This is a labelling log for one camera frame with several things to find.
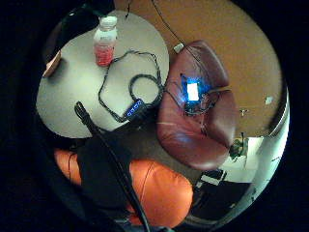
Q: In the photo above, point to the orange leather chair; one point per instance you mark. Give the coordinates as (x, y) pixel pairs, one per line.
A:
(161, 193)

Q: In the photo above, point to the black device with blue lights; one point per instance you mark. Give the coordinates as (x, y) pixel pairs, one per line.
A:
(135, 109)

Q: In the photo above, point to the maroon leather chair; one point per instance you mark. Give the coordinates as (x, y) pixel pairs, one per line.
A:
(193, 145)

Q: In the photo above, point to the electronics board glowing blue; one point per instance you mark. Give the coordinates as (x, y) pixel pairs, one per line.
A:
(193, 92)

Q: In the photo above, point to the black box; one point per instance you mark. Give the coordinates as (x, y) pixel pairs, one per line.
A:
(222, 198)

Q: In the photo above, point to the clear bottle with pink drink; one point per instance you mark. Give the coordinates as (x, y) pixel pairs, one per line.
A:
(104, 42)

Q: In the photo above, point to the green potted plant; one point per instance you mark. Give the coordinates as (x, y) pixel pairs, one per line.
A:
(238, 148)

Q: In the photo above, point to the white cabinet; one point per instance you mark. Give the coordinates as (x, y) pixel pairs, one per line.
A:
(244, 164)

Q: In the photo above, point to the small white adapter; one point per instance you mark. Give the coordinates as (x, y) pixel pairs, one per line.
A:
(178, 48)

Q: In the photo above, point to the small white floor object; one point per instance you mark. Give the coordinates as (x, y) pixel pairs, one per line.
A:
(268, 100)

